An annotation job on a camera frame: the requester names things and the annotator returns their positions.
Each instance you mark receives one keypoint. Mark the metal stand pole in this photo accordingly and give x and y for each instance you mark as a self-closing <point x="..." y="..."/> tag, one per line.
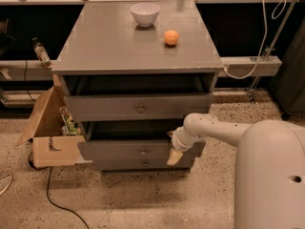
<point x="263" y="56"/>

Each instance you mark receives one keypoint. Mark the white object floor left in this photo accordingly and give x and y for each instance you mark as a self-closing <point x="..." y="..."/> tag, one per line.
<point x="5" y="183"/>

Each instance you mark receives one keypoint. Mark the grey drawer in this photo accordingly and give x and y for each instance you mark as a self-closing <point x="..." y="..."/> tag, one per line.
<point x="141" y="164"/>
<point x="127" y="140"/>
<point x="136" y="106"/>

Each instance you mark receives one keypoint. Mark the grey bottom drawer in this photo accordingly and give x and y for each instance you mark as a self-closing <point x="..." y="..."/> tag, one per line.
<point x="141" y="164"/>

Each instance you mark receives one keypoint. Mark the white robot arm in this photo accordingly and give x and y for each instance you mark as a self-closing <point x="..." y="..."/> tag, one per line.
<point x="269" y="177"/>

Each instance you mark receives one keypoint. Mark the clear plastic bottle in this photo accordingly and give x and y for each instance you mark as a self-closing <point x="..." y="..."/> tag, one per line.
<point x="41" y="52"/>

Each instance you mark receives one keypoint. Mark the dark grey cabinet right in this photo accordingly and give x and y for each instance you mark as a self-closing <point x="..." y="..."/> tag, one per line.
<point x="288" y="85"/>

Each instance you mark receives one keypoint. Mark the orange ball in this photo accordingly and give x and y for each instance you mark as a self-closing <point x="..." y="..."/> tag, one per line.
<point x="171" y="37"/>

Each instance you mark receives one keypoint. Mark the open cardboard box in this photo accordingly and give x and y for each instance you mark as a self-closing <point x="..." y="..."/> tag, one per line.
<point x="47" y="132"/>

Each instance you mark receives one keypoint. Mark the grey top drawer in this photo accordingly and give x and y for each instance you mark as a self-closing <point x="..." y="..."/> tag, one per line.
<point x="136" y="106"/>

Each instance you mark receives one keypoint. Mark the grey drawer cabinet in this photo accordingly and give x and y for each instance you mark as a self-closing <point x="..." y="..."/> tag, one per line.
<point x="108" y="53"/>

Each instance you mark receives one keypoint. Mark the green snack package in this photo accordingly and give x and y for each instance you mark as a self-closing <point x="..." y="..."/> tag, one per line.
<point x="70" y="127"/>

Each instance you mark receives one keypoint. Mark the white bowl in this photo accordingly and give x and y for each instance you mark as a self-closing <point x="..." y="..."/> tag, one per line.
<point x="145" y="14"/>

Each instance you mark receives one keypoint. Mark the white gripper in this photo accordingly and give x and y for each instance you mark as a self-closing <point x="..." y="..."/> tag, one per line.
<point x="177" y="140"/>

